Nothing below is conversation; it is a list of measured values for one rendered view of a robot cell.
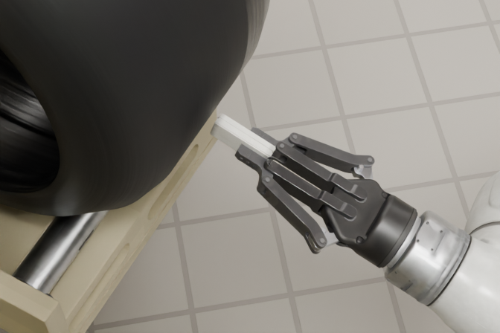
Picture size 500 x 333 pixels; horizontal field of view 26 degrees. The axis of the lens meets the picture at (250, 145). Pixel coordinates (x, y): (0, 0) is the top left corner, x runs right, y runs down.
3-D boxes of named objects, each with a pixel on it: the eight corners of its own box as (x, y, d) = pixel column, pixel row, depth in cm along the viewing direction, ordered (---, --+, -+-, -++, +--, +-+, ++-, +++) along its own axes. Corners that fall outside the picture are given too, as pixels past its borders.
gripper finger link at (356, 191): (363, 202, 115) (369, 192, 116) (276, 144, 116) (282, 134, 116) (352, 215, 119) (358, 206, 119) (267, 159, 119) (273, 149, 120)
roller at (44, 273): (41, 316, 119) (33, 299, 115) (7, 298, 120) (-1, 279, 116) (202, 91, 136) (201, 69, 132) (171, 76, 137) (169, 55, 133)
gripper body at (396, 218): (431, 198, 115) (357, 152, 116) (397, 261, 111) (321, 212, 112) (406, 223, 122) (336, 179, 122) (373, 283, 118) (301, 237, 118)
